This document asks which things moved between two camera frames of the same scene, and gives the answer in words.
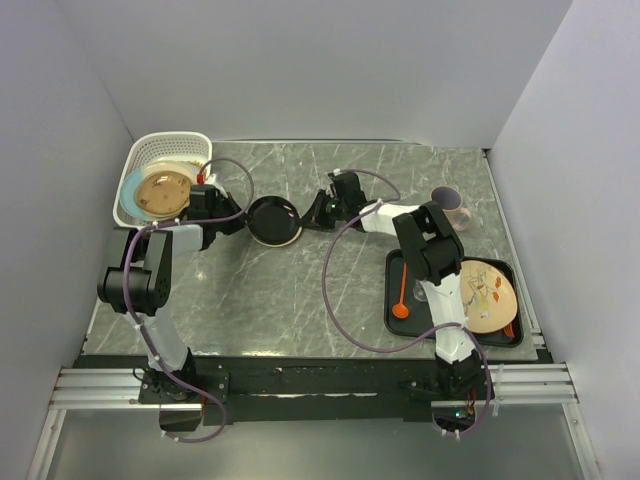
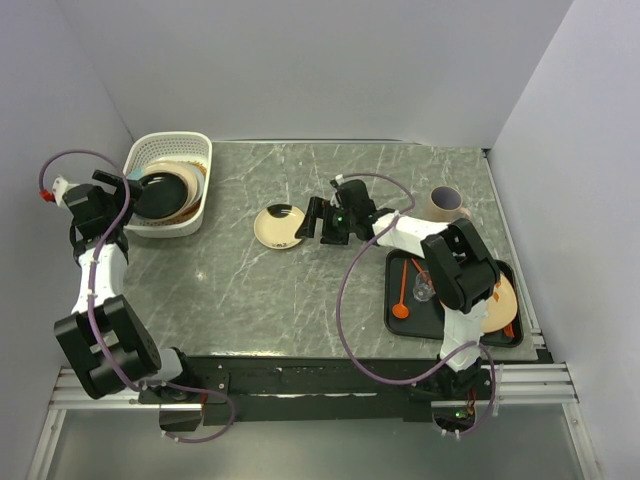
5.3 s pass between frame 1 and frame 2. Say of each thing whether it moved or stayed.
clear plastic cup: stayed
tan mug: stayed
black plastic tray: stayed
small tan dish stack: moved
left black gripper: moved
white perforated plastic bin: stayed
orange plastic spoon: stayed
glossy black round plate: moved
